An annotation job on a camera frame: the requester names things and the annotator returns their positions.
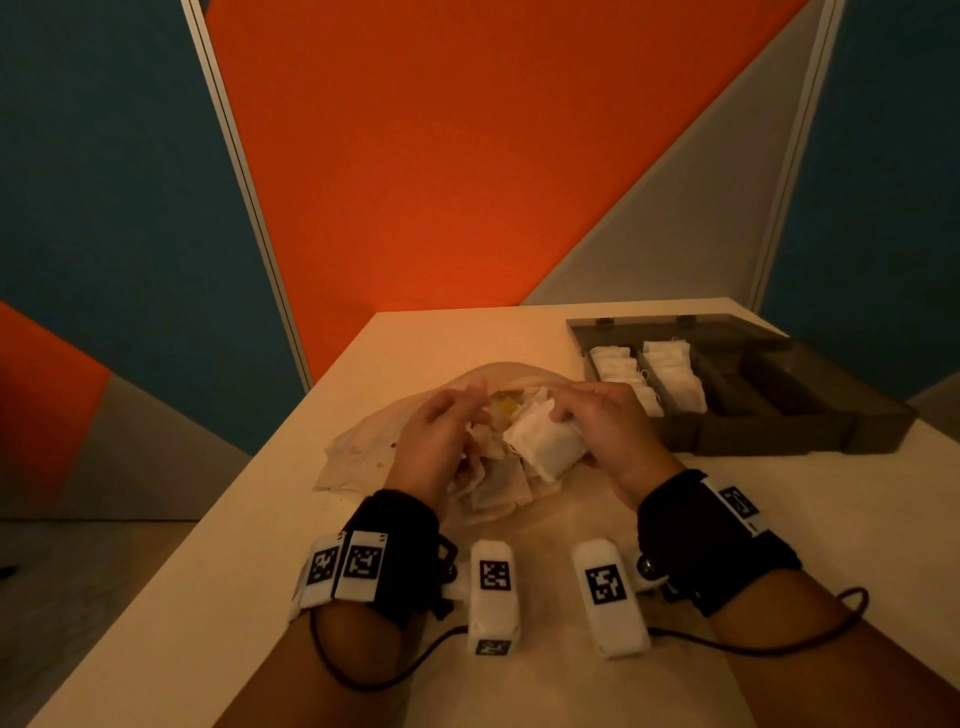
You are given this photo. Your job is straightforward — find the person's left hand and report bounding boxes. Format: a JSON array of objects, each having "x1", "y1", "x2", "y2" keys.
[{"x1": 383, "y1": 386, "x2": 493, "y2": 519}]

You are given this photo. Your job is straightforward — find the person's right hand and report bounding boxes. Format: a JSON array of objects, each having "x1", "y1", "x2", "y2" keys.
[{"x1": 549, "y1": 380, "x2": 688, "y2": 511}]

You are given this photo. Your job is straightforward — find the pile of paper tea bags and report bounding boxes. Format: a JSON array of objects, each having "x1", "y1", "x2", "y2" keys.
[{"x1": 449, "y1": 386, "x2": 564, "y2": 526}]

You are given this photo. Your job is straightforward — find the clear plastic bag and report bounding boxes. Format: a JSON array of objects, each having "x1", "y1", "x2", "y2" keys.
[{"x1": 313, "y1": 362, "x2": 601, "y2": 526}]

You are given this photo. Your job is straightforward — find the white square tea bag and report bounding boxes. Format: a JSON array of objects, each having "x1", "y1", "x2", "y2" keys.
[{"x1": 502, "y1": 397, "x2": 589, "y2": 484}]

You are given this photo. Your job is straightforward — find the dark compartment organizer box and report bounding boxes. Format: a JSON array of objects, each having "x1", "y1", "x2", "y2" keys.
[{"x1": 566, "y1": 313, "x2": 918, "y2": 457}]

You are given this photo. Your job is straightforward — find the person's left forearm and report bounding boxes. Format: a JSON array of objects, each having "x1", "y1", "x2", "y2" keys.
[{"x1": 213, "y1": 599, "x2": 406, "y2": 728}]

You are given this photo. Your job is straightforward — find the person's right forearm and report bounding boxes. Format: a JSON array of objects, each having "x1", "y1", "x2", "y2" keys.
[{"x1": 708, "y1": 569, "x2": 960, "y2": 728}]

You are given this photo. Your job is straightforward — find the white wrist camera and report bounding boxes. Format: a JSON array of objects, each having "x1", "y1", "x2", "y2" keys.
[
  {"x1": 571, "y1": 538, "x2": 669, "y2": 661},
  {"x1": 442, "y1": 539, "x2": 523, "y2": 658}
]

